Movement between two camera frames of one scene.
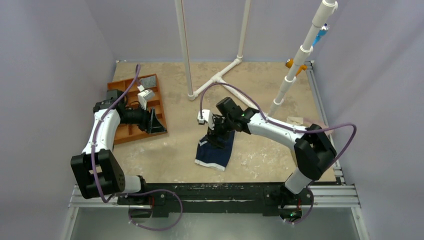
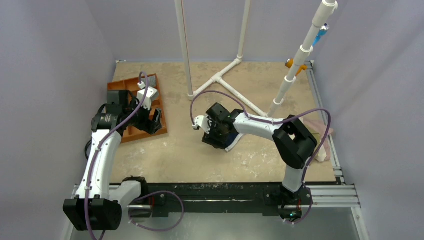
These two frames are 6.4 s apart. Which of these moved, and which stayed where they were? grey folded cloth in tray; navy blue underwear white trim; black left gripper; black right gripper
Moved: navy blue underwear white trim
Stayed: grey folded cloth in tray; black right gripper; black left gripper
